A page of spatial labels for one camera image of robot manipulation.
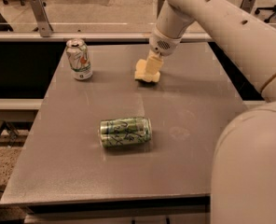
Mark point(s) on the left metal bracket post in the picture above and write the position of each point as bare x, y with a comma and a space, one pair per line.
40, 15

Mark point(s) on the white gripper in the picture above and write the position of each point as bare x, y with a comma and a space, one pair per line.
162, 45

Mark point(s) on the green can lying down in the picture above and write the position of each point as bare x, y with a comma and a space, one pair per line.
124, 131

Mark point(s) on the metal rail behind table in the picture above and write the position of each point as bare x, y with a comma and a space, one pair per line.
105, 37

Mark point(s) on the right metal bracket post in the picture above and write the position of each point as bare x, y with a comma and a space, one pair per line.
247, 5

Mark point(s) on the yellow sponge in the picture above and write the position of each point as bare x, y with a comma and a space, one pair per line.
141, 74

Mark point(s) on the white upright soda can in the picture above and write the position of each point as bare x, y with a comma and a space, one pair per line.
78, 58

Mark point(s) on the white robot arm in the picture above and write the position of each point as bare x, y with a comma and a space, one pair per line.
243, 186

